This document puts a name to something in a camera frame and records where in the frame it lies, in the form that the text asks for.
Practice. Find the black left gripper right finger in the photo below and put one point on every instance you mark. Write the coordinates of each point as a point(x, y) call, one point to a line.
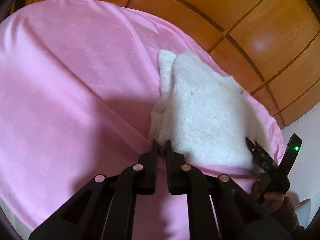
point(218, 208)

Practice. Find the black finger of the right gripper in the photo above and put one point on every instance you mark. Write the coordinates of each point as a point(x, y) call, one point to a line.
point(261, 157)

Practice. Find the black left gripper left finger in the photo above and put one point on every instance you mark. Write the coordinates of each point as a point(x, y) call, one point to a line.
point(105, 207)

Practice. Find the white knitted sweater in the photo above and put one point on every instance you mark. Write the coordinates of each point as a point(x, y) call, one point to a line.
point(206, 116)

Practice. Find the pink bed blanket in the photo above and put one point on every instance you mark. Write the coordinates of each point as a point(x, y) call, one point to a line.
point(79, 79)

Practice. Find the person's right hand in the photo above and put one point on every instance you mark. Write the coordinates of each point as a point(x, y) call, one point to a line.
point(273, 200)

